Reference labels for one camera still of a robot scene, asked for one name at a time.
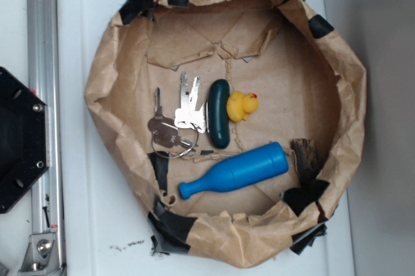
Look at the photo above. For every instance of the silver key pair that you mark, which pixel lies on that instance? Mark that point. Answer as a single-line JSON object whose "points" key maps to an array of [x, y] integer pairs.
{"points": [[187, 116]]}

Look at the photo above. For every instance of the blue plastic bowling pin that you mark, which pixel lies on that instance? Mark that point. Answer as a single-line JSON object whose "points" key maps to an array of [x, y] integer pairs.
{"points": [[239, 171]]}

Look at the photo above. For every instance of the white plastic tray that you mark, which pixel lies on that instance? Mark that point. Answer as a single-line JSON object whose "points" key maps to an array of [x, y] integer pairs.
{"points": [[106, 231]]}

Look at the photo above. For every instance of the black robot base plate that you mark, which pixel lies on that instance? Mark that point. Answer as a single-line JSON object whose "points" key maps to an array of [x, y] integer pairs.
{"points": [[23, 140]]}

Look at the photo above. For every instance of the aluminium extrusion rail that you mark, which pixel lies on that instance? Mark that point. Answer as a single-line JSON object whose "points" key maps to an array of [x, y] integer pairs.
{"points": [[47, 192]]}

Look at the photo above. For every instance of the dark silver key left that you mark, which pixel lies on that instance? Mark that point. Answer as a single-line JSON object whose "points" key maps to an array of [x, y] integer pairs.
{"points": [[163, 130]]}

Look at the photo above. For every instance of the dark green oval case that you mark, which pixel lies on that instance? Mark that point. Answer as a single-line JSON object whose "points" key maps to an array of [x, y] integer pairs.
{"points": [[217, 117]]}

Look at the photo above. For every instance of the metal corner bracket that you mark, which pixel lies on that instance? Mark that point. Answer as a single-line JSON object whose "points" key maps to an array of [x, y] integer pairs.
{"points": [[41, 257]]}

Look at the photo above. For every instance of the dark wood bark piece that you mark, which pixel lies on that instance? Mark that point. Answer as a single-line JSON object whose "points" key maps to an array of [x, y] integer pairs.
{"points": [[306, 161]]}

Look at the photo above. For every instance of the brown paper bag basket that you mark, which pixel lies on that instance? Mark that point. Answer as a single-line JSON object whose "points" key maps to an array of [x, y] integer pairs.
{"points": [[309, 84]]}

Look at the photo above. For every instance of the yellow rubber duck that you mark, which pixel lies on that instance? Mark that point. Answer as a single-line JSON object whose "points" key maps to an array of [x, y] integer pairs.
{"points": [[239, 106]]}

